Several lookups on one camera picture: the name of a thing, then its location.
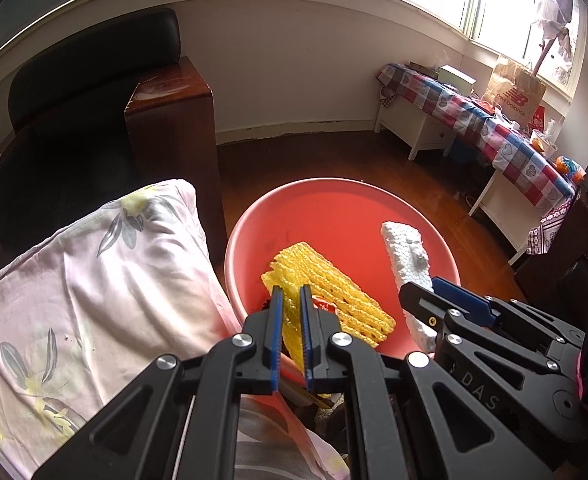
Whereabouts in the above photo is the floral blanket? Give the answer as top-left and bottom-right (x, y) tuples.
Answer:
(0, 178), (349, 480)

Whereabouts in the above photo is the green box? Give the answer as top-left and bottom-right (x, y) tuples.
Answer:
(439, 64), (477, 95)

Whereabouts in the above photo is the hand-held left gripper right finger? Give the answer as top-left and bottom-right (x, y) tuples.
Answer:
(300, 284), (557, 480)

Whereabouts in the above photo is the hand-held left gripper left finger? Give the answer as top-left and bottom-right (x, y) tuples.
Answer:
(31, 285), (285, 480)

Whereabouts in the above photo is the brown paper bag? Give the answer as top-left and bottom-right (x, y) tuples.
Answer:
(481, 54), (547, 118)

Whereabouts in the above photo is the blue storage box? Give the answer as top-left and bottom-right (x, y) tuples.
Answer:
(448, 137), (479, 166)

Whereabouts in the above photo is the yellow foam net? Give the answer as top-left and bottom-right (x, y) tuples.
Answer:
(261, 242), (397, 350)

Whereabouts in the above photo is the white bowl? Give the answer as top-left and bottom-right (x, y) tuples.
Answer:
(530, 129), (559, 158)

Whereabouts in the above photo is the dark wooden chair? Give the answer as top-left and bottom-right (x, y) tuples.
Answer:
(516, 162), (588, 321)

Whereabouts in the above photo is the pink plastic bin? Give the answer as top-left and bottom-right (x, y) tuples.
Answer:
(224, 176), (462, 361)

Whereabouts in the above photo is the orange and blue toy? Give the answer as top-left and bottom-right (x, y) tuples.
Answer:
(555, 156), (588, 183)

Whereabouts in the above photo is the white wooden desk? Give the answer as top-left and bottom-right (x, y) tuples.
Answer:
(375, 102), (539, 267)

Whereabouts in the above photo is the hanging grey garment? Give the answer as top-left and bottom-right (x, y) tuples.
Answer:
(534, 0), (574, 61)

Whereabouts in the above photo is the black leather armchair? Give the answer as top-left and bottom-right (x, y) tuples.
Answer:
(0, 7), (227, 261)

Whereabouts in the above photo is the white foam block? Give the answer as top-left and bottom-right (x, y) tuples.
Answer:
(380, 221), (437, 353)

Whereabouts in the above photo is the table with checkered cloth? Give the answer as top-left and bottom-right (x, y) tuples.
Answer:
(376, 62), (577, 256)

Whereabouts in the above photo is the yellow plastic bag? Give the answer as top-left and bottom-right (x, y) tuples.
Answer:
(261, 270), (335, 401)

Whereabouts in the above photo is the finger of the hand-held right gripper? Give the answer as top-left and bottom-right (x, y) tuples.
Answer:
(431, 276), (499, 321)
(398, 281), (454, 341)

